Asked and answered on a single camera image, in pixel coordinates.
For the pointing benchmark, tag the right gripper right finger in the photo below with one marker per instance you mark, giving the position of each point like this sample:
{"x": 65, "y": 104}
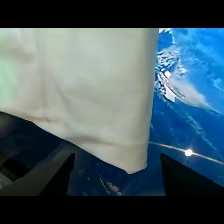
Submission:
{"x": 186, "y": 180}

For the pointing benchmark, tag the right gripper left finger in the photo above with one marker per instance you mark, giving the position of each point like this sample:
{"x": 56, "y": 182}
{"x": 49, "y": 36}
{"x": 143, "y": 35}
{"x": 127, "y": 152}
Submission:
{"x": 50, "y": 180}

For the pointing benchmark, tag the white garment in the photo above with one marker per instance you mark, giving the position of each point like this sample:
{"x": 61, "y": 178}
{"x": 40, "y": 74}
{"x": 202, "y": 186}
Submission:
{"x": 83, "y": 86}

